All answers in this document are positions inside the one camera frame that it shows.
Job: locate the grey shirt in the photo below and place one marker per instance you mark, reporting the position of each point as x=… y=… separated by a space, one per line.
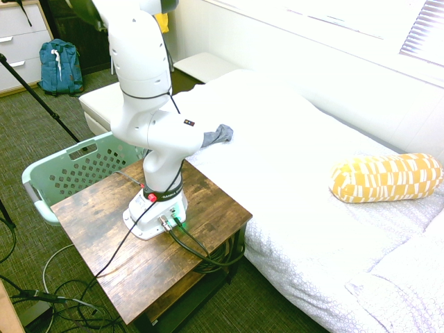
x=218 y=135

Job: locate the dark wooden cabinet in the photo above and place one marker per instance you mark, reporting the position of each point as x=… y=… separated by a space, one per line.
x=73 y=34

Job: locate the rustic wooden side table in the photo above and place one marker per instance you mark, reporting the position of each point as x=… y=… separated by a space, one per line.
x=145 y=267

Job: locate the white bed mattress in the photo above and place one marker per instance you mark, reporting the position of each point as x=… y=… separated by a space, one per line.
x=295 y=156

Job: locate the black camera tripod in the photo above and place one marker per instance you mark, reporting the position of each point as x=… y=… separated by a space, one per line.
x=34 y=93

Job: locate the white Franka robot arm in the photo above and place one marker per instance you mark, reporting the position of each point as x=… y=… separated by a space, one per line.
x=145 y=114

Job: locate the white drawer dresser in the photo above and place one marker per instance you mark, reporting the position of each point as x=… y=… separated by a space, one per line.
x=21 y=45

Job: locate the blue backpack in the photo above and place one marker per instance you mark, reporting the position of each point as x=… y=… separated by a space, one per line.
x=59 y=69

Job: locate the white window blinds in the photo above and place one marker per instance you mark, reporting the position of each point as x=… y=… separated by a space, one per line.
x=423 y=31

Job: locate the cream upholstered bench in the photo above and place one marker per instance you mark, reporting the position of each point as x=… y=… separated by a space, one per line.
x=100 y=104

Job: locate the white clothes rack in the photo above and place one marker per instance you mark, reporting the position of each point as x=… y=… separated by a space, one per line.
x=112 y=66

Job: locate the black floor device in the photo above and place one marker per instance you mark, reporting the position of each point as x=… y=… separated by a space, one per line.
x=38 y=305

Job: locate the yellow white patterned bolster pillow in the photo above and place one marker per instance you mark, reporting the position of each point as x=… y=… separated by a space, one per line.
x=388 y=178

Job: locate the mint green laundry basket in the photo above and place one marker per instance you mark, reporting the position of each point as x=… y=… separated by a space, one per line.
x=45 y=180

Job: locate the yellow jacket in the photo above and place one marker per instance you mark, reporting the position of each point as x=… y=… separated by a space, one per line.
x=162 y=22

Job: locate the light wooden board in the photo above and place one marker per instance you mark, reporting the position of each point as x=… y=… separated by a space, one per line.
x=8 y=308

